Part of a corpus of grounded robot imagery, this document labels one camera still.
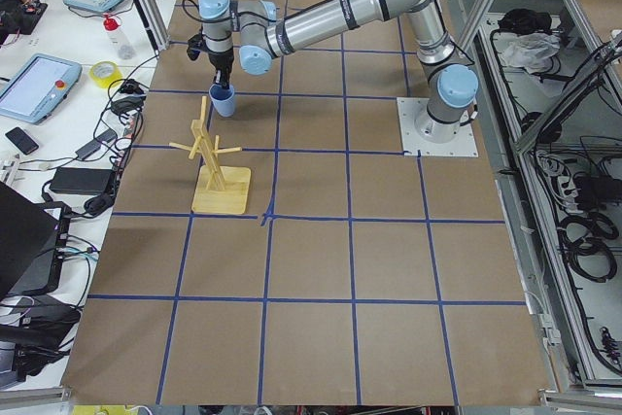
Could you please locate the blue teach pendant near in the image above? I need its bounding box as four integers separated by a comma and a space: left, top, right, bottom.
1, 53, 83, 123

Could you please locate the black smartphone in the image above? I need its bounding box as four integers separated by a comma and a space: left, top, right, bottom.
5, 127, 39, 155

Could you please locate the wooden mug tree stand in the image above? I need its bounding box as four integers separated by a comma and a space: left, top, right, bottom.
169, 96, 252, 215

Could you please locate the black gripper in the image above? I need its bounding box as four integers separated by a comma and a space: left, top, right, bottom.
208, 48, 234, 89

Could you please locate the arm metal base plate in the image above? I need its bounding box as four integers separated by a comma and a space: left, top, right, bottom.
397, 97, 478, 157

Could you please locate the black power adapter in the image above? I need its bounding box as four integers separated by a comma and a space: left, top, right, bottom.
50, 167, 114, 195

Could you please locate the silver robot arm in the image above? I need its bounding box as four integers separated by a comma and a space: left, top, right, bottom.
187, 0, 479, 144

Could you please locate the white crumpled cloth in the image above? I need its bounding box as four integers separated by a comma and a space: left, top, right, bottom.
500, 32, 561, 74

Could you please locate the yellow tape roll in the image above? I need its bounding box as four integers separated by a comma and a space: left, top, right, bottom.
88, 60, 122, 88

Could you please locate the black laptop computer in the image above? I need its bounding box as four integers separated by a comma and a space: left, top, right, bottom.
1, 184, 70, 298

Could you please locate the red capped squeeze bottle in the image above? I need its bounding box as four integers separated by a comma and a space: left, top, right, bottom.
103, 15, 136, 60

